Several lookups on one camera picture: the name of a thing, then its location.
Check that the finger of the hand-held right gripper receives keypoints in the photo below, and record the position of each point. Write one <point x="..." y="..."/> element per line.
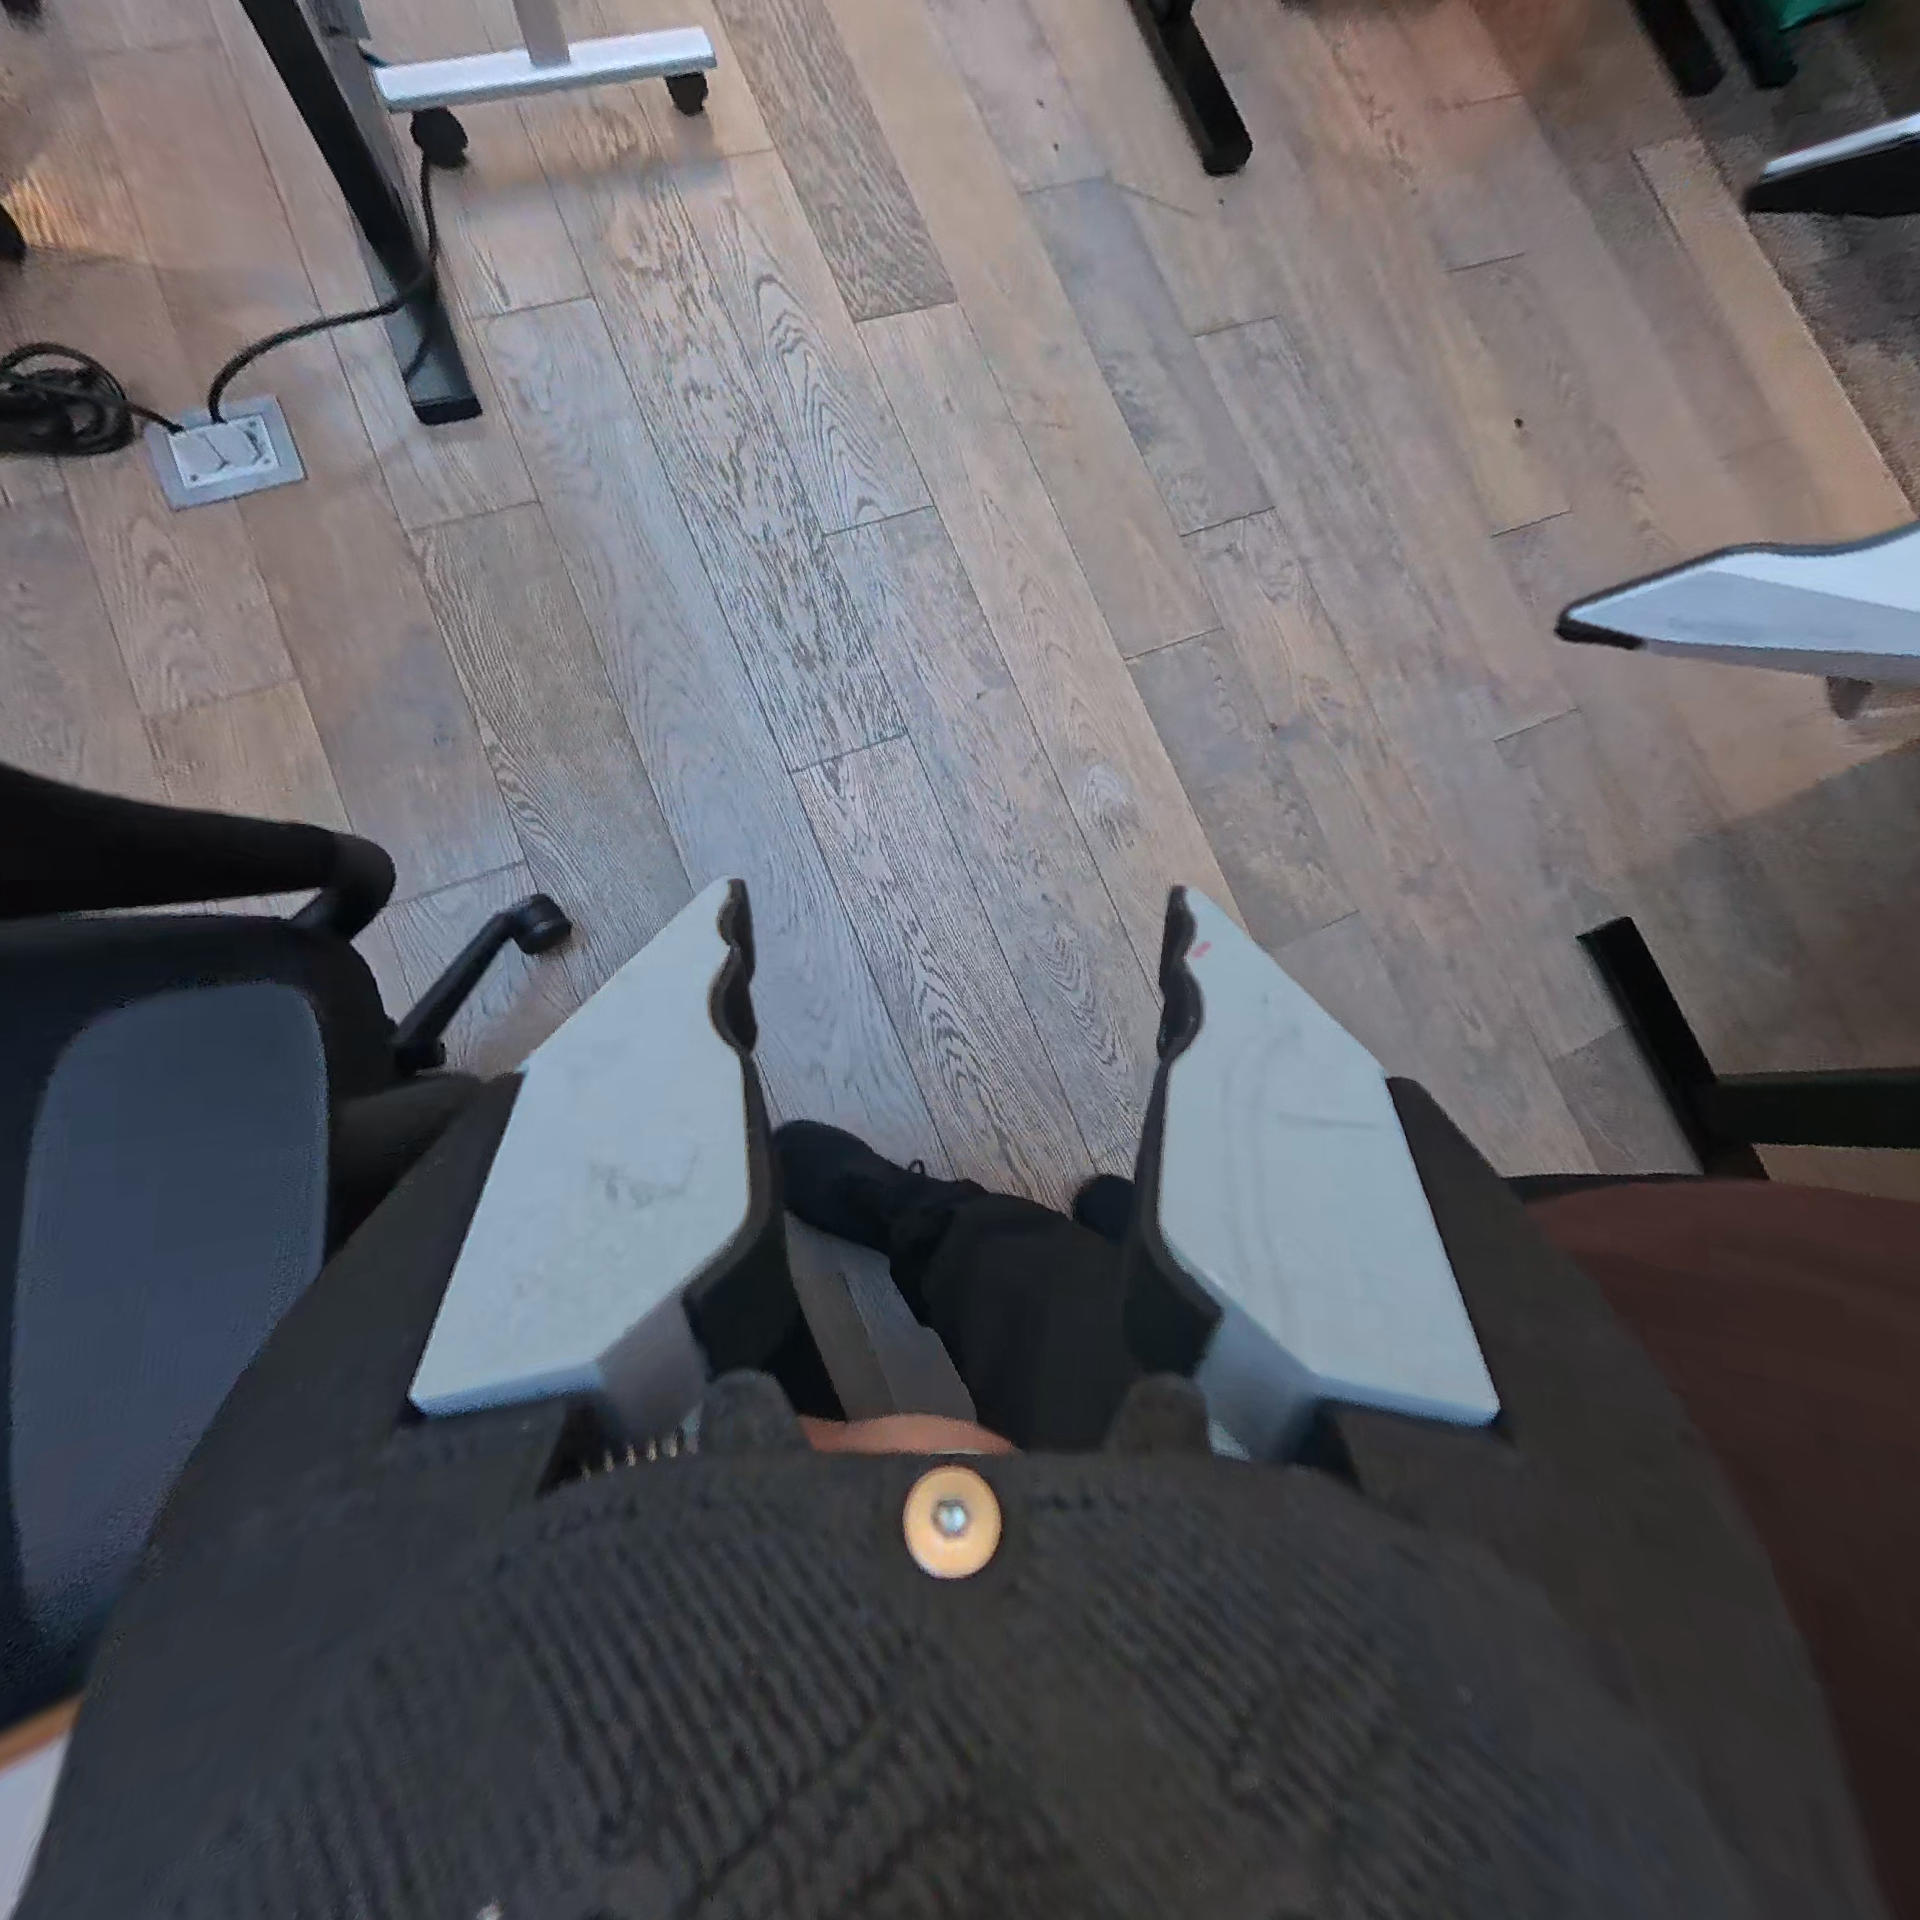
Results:
<point x="1862" y="165"/>
<point x="1800" y="599"/>

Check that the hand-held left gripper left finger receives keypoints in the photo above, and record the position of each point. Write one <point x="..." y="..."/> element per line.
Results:
<point x="615" y="1201"/>

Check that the person's dark trousered leg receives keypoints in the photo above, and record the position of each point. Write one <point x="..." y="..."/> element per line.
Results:
<point x="1020" y="1306"/>

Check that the black table leg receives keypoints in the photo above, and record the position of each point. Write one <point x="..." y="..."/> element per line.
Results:
<point x="376" y="194"/>
<point x="1200" y="89"/>

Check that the floor outlet box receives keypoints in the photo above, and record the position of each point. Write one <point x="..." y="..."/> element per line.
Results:
<point x="224" y="450"/>

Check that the person's black shoe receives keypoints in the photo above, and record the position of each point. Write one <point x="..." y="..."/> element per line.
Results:
<point x="1107" y="1207"/>
<point x="856" y="1178"/>

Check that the silver-framed rolling whiteboard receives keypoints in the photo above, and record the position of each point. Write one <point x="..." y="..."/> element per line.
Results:
<point x="541" y="75"/>

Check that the black table leg frame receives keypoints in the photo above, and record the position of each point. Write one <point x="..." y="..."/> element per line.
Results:
<point x="1652" y="1021"/>

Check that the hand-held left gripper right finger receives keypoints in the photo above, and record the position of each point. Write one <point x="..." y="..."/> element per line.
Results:
<point x="1320" y="1214"/>

